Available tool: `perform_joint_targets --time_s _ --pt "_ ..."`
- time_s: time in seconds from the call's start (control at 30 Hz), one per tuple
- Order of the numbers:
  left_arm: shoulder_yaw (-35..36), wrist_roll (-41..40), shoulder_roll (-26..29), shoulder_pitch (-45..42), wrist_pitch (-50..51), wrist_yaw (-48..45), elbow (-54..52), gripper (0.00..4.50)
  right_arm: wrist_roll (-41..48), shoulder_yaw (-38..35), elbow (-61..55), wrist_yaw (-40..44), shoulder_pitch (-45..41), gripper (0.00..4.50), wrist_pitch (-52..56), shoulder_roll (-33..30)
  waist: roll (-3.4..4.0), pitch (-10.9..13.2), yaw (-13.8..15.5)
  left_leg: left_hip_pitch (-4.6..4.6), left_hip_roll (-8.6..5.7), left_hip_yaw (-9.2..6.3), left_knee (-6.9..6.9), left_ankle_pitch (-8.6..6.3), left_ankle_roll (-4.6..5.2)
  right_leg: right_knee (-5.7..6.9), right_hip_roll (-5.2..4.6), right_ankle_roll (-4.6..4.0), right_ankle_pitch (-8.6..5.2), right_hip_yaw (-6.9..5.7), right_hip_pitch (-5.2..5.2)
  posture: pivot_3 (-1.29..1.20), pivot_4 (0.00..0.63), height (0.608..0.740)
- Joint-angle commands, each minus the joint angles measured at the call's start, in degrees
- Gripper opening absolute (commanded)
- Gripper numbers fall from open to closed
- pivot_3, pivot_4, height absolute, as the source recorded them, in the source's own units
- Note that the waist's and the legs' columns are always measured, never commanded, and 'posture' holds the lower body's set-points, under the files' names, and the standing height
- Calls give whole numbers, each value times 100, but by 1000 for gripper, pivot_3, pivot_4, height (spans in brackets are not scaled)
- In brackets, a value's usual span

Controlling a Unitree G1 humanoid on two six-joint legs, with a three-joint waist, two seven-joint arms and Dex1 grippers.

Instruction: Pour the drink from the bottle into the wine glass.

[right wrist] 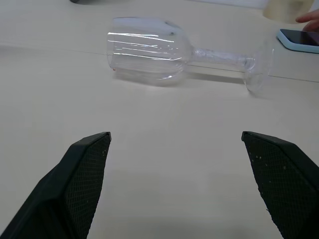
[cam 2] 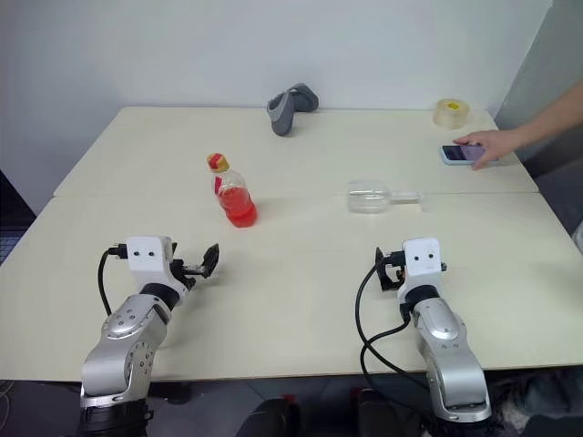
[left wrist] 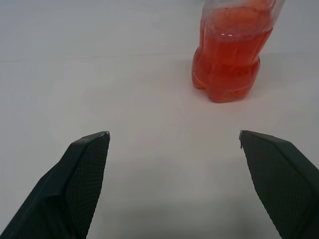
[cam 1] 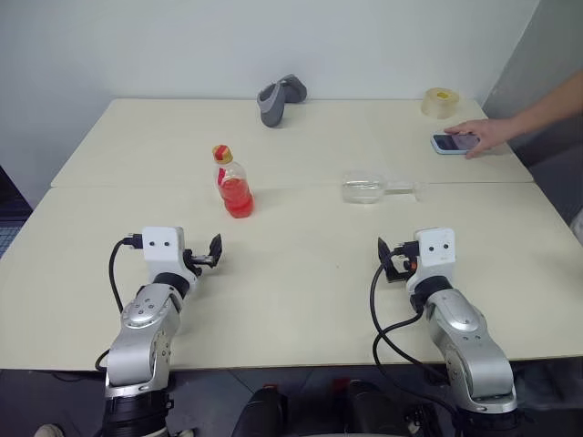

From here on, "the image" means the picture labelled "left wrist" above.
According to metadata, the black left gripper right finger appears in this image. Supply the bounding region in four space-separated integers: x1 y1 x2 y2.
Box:
238 129 319 239

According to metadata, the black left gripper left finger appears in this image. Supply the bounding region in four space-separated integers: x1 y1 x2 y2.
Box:
0 130 111 239

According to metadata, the clear bottle with red drink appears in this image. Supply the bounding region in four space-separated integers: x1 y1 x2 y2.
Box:
191 0 287 103

